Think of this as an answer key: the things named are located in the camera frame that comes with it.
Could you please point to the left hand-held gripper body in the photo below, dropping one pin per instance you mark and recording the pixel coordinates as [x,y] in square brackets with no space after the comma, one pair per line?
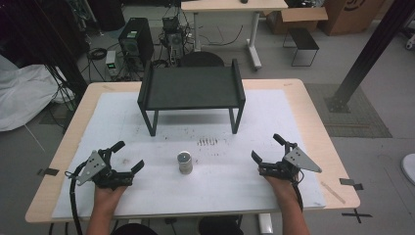
[98,169]

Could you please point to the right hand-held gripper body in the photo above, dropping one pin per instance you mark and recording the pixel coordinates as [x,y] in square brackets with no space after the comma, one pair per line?
[290,163]

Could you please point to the silver metal can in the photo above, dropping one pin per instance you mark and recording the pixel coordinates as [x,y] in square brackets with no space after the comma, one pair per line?
[185,163]

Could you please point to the black metal shelf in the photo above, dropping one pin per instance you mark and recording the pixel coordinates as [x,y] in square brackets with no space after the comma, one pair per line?
[192,88]

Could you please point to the person's right hand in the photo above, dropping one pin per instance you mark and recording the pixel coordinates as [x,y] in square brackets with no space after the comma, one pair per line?
[285,192]

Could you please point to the person's left hand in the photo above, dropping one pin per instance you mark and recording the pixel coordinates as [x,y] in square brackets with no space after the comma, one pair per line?
[106,199]

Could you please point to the black tape piece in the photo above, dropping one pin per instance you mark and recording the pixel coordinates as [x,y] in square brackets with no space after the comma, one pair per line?
[350,183]
[49,171]

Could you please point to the pale tape strip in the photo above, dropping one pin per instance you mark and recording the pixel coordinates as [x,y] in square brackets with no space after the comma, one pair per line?
[332,192]

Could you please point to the white table mat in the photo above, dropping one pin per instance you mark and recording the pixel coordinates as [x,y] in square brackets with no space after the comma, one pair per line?
[212,189]

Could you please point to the white table leg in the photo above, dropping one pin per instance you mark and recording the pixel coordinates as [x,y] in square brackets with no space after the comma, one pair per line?
[266,224]

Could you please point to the black stool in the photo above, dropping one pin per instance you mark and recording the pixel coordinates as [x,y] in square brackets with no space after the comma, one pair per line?
[220,226]

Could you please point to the grey floor mat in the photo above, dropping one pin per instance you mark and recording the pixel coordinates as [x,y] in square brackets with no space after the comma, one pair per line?
[362,120]

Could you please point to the small white power unit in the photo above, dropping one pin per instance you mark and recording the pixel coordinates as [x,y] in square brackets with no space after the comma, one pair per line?
[111,62]

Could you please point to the small black side table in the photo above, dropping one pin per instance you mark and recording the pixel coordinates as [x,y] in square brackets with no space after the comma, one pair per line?
[303,39]

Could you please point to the white cloth cover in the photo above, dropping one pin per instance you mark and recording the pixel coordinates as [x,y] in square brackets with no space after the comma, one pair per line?
[23,94]

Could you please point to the black computer tower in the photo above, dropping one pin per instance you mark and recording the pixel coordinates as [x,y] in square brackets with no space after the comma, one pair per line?
[137,39]

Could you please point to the black round chair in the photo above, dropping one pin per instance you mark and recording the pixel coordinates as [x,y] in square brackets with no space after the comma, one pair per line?
[202,59]

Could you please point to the white round object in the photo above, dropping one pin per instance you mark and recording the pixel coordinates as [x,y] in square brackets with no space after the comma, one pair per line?
[409,168]

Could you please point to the open cardboard box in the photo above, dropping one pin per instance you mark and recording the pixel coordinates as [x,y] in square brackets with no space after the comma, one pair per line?
[300,19]

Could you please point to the open computer case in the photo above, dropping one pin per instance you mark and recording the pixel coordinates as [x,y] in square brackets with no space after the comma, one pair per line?
[173,37]

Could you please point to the black curtain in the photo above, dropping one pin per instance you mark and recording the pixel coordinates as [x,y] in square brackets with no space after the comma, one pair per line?
[39,32]

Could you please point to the large printed cardboard box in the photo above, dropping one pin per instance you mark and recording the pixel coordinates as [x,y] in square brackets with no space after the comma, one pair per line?
[349,16]

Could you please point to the white-legged wooden desk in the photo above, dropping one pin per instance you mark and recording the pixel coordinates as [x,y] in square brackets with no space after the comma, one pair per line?
[228,6]

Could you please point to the black metal post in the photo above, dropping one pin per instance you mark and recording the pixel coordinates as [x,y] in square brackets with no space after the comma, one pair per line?
[368,55]

